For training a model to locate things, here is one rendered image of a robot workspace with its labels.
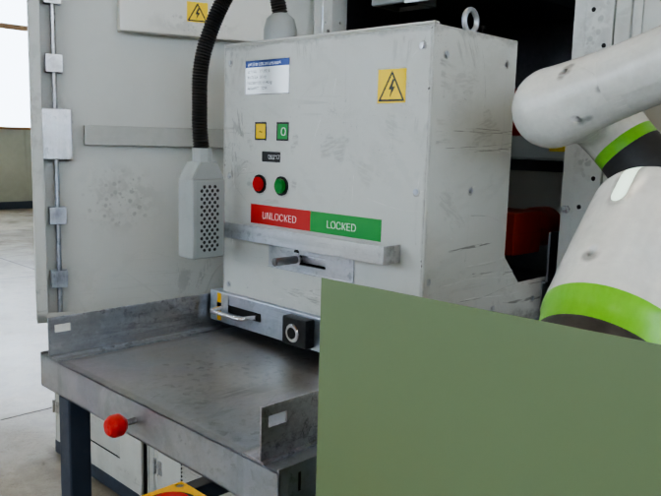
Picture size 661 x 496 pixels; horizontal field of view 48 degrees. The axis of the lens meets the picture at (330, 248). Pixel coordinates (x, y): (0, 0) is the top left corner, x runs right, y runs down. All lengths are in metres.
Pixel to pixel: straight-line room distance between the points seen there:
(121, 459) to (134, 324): 1.29
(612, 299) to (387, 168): 0.57
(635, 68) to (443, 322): 0.48
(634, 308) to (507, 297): 0.68
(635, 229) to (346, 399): 0.29
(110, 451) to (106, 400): 1.53
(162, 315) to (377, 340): 0.85
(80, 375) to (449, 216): 0.63
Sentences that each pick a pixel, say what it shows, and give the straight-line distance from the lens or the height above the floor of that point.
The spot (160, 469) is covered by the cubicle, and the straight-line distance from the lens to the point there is 2.45.
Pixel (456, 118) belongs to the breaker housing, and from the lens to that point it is 1.14.
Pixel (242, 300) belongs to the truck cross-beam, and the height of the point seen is 0.92.
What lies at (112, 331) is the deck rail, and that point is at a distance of 1.39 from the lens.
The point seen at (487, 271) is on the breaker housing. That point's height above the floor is 1.02.
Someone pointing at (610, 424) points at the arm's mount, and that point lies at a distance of 0.54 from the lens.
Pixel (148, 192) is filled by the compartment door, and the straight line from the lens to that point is 1.63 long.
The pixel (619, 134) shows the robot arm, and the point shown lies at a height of 1.24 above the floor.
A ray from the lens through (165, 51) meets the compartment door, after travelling 1.65.
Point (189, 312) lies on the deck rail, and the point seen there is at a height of 0.88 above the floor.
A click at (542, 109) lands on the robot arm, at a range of 1.00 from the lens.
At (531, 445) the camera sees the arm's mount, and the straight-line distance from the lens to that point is 0.57.
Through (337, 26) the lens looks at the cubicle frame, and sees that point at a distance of 1.74.
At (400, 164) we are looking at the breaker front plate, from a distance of 1.12.
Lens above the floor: 1.22
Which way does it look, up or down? 8 degrees down
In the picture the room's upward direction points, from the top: 2 degrees clockwise
